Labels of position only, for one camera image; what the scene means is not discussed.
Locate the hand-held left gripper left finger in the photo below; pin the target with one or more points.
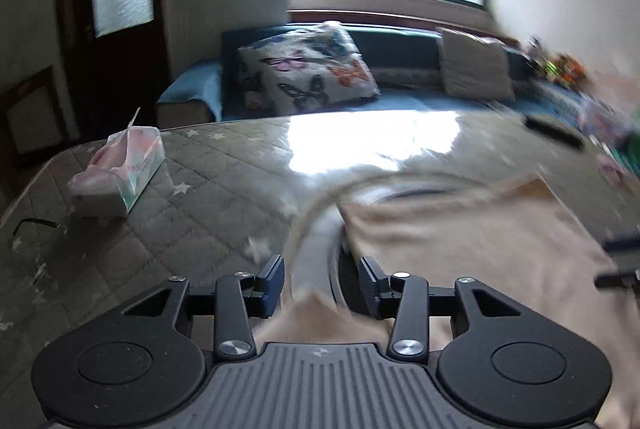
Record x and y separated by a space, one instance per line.
272 280

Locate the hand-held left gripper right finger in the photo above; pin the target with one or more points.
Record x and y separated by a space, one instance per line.
370 283

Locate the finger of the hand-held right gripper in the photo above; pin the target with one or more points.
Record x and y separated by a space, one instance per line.
620 280
625 245

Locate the beige garment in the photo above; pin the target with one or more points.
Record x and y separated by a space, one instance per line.
475 234

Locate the pink plush toy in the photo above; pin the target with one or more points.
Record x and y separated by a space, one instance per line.
611 168

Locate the grey quilted star table cover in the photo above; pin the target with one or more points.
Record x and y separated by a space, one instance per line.
200 189

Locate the black remote control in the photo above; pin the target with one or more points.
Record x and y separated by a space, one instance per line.
552 132

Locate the blue quilted sofa cover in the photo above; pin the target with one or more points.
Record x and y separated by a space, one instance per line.
555 101

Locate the orange tiger plush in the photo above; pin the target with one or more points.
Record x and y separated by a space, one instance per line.
575 70

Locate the pink tissue pack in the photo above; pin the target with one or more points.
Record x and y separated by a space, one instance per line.
120 169

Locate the light blue sofa throw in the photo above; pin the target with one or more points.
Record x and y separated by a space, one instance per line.
200 84

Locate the butterfly print pillow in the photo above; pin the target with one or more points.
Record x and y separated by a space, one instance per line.
310 69

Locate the black and white cow plush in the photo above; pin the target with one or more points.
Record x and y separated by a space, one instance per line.
533 49

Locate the beige square pillow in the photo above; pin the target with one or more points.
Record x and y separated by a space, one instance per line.
475 64

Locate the dark teal sofa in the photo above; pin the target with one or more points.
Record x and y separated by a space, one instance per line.
405 44

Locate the dark door with frosted glass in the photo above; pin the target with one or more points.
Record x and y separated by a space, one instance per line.
125 59

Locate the dark wooden furniture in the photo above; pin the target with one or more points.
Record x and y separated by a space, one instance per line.
10 94

